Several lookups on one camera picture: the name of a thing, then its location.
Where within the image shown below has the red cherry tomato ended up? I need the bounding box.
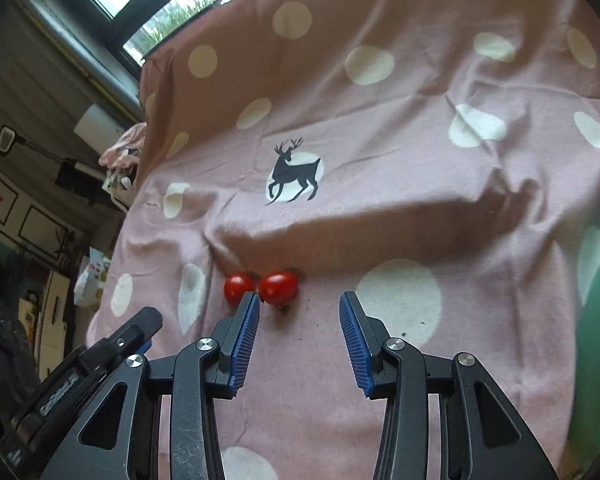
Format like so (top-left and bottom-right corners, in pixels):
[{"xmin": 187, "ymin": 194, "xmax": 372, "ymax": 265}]
[
  {"xmin": 258, "ymin": 270, "xmax": 300, "ymax": 307},
  {"xmin": 223, "ymin": 272, "xmax": 257, "ymax": 307}
]

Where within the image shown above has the red cherry tomato far left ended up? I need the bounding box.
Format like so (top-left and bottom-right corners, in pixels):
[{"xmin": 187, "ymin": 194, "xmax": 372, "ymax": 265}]
[{"xmin": 223, "ymin": 272, "xmax": 257, "ymax": 307}]

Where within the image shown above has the pink polka dot cloth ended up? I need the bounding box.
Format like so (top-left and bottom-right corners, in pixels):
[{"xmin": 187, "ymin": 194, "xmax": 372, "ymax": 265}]
[{"xmin": 86, "ymin": 0, "xmax": 600, "ymax": 479}]

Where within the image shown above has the pink clothes pile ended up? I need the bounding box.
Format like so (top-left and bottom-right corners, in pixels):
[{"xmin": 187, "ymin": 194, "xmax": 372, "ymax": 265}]
[{"xmin": 98, "ymin": 122, "xmax": 148, "ymax": 170}]

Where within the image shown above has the red cherry tomato middle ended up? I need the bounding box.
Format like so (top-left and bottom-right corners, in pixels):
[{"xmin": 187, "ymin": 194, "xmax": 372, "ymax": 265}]
[{"xmin": 258, "ymin": 270, "xmax": 300, "ymax": 307}]

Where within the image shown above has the green plastic bowl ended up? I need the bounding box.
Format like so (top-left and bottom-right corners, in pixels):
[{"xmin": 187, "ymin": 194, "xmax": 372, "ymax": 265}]
[{"xmin": 567, "ymin": 249, "xmax": 600, "ymax": 474}]

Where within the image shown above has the white printed shopping bag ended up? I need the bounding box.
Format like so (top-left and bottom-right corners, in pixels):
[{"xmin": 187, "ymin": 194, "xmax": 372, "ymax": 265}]
[{"xmin": 73, "ymin": 247, "xmax": 110, "ymax": 310}]

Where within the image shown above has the window frame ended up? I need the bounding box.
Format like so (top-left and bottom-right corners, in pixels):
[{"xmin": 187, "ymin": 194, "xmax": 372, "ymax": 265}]
[{"xmin": 19, "ymin": 0, "xmax": 332, "ymax": 122}]

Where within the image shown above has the black upright vacuum cleaner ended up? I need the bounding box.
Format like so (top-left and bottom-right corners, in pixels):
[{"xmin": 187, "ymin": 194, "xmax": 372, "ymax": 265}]
[{"xmin": 0, "ymin": 123, "xmax": 112, "ymax": 206}]

